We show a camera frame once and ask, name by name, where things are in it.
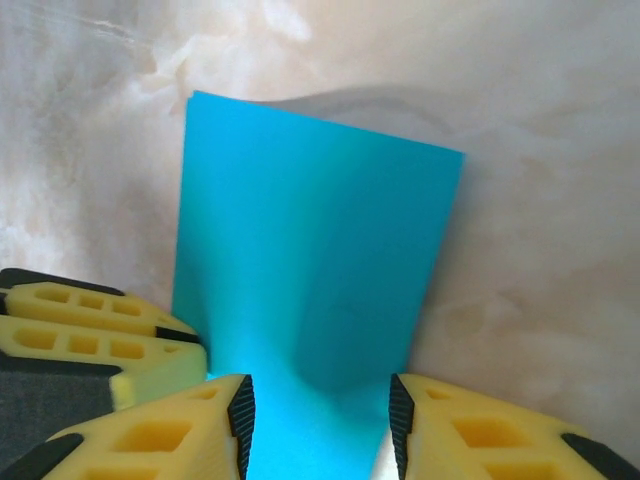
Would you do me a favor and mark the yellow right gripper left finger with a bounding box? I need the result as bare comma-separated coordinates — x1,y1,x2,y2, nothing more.
0,373,256,480

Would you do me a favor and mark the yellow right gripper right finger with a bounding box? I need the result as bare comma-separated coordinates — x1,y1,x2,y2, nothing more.
388,373,640,480

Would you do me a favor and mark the blue square paper sheet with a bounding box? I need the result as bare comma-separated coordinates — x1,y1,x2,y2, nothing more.
171,89,466,480

